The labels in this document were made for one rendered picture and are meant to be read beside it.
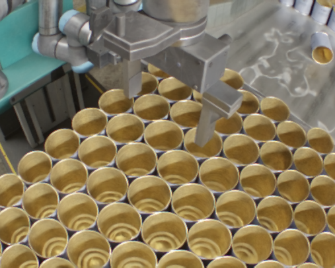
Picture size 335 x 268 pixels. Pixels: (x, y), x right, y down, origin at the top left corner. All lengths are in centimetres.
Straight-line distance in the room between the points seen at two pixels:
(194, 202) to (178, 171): 7
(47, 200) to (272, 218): 41
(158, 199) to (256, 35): 60
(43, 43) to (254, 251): 80
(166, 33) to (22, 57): 101
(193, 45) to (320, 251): 44
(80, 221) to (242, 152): 33
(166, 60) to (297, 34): 75
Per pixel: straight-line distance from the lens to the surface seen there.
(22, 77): 122
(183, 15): 36
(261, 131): 72
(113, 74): 244
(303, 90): 90
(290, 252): 63
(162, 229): 59
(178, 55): 39
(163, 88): 73
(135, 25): 35
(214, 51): 38
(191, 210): 62
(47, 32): 101
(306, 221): 66
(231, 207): 62
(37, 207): 64
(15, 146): 177
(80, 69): 100
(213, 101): 41
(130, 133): 69
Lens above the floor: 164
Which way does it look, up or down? 53 degrees down
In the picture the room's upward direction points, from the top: 4 degrees clockwise
